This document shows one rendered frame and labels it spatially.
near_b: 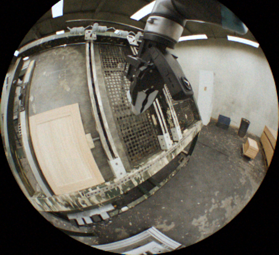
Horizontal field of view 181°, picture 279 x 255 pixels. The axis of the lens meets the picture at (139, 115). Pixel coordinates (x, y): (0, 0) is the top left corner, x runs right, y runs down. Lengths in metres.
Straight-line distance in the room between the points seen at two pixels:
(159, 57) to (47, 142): 0.61
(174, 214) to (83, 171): 1.24
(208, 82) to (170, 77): 3.58
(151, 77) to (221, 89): 4.89
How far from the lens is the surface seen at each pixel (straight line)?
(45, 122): 0.61
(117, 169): 0.54
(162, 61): 0.17
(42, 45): 1.03
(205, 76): 3.77
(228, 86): 5.03
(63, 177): 0.62
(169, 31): 0.19
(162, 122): 0.74
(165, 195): 1.53
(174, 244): 1.27
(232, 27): 0.15
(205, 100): 3.75
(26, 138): 0.67
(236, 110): 5.11
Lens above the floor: 1.40
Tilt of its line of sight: 21 degrees down
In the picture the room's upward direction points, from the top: straight up
